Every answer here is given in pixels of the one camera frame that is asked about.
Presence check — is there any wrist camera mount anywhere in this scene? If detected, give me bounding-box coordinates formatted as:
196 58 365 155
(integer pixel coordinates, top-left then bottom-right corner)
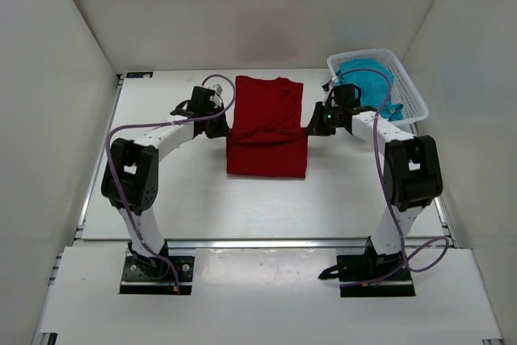
208 84 223 107
322 77 338 104

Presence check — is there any white plastic basket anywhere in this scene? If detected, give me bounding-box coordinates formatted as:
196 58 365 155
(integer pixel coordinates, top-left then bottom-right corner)
327 48 429 127

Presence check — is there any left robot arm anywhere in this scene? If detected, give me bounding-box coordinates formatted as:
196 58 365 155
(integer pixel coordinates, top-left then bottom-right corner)
101 84 230 282

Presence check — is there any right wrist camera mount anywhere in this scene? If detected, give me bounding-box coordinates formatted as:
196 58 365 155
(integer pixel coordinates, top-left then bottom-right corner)
322 77 338 104

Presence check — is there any red t shirt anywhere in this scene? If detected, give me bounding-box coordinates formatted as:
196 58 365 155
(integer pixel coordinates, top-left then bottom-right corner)
226 75 308 179

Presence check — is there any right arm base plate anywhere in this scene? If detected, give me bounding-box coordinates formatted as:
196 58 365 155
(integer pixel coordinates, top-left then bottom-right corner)
337 255 416 298

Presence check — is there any aluminium front rail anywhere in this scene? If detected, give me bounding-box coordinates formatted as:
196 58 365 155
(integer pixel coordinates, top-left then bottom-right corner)
167 238 367 249

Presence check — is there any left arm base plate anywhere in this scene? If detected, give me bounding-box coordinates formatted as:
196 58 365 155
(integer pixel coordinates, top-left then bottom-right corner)
119 250 195 296

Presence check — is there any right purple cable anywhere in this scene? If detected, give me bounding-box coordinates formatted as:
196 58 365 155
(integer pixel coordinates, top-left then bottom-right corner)
322 68 450 288

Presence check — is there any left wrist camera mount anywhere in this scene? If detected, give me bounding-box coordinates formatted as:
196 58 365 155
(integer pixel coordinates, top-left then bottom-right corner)
208 84 223 107

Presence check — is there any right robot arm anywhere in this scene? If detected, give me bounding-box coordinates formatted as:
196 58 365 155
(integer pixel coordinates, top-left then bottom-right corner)
305 82 443 287

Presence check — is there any teal t shirt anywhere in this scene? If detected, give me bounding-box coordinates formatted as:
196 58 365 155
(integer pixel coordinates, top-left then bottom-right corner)
336 58 395 109

